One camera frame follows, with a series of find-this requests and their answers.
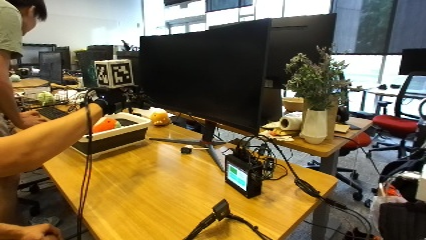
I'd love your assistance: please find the black glove cable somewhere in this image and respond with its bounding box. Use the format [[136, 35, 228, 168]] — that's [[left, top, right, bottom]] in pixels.
[[75, 89, 99, 240]]

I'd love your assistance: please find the small black box with screen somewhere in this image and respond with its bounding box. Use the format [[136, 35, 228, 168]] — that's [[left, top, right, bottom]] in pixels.
[[224, 146, 266, 200]]

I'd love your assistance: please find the orange carrot toy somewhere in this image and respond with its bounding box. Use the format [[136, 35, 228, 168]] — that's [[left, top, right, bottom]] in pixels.
[[91, 117, 120, 135]]

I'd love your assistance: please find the white cube with black markers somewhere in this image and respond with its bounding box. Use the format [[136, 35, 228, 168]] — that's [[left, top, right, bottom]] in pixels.
[[94, 59, 136, 89]]

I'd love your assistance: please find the black monitor by window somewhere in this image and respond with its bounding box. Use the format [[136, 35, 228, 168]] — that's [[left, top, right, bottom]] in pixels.
[[397, 48, 426, 77]]

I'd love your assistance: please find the black keyboard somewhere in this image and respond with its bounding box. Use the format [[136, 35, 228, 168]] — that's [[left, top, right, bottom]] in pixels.
[[35, 105, 71, 121]]

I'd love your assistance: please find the yellow duck toy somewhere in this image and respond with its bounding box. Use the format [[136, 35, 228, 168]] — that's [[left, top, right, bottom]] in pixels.
[[150, 109, 174, 127]]

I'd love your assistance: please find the black clamp mounted camera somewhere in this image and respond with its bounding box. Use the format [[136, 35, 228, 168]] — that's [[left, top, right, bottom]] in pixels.
[[183, 198, 274, 240]]

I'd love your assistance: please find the white and black bin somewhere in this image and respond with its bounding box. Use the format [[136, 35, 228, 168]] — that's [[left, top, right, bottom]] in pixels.
[[71, 112, 154, 158]]

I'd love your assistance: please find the green plush toy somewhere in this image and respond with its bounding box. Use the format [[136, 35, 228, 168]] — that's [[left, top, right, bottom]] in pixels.
[[37, 91, 58, 107]]

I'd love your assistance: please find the green leafy plant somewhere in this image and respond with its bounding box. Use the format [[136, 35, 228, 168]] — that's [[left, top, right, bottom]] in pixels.
[[284, 45, 353, 112]]

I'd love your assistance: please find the black cable bundle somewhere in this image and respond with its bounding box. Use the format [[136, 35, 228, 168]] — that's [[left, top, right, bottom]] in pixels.
[[239, 134, 376, 238]]

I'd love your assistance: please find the black monitor seen from behind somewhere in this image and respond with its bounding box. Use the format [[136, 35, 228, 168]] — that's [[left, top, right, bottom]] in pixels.
[[208, 13, 339, 124]]

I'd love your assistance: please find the white ribbed vase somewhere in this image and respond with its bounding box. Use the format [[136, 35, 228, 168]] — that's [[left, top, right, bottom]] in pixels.
[[299, 108, 331, 146]]

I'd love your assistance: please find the red and black office chair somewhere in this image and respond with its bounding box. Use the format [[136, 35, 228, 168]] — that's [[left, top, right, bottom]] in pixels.
[[367, 71, 426, 160]]

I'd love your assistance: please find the wooden bowl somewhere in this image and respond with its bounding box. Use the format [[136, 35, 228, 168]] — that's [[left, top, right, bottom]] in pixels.
[[282, 96, 309, 113]]

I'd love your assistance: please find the tall brown cardboard box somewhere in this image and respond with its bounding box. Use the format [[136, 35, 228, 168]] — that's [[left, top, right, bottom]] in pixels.
[[325, 95, 341, 141]]

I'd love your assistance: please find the large black monitor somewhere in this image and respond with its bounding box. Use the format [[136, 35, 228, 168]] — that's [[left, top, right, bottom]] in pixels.
[[139, 18, 274, 136]]

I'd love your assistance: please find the grey monitor stand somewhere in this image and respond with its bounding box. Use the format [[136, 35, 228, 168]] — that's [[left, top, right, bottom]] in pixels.
[[148, 119, 230, 173]]

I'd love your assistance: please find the wooden desk with grey leg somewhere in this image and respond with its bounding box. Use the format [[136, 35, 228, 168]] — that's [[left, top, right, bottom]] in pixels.
[[226, 116, 376, 240]]

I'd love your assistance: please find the dark bag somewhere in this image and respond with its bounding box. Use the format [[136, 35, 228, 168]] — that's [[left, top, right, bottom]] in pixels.
[[377, 199, 426, 240]]

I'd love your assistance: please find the red office chair with castors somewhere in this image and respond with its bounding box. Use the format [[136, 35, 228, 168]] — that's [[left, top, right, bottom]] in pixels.
[[305, 131, 376, 203]]

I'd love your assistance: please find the white paper roll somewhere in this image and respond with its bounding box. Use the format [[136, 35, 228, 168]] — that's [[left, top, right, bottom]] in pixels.
[[279, 113, 305, 132]]

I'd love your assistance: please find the white background table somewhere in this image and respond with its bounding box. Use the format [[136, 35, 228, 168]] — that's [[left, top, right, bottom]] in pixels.
[[349, 83, 426, 117]]

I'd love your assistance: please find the dark background monitor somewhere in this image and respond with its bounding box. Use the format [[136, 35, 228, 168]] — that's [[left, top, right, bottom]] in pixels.
[[19, 43, 74, 85]]

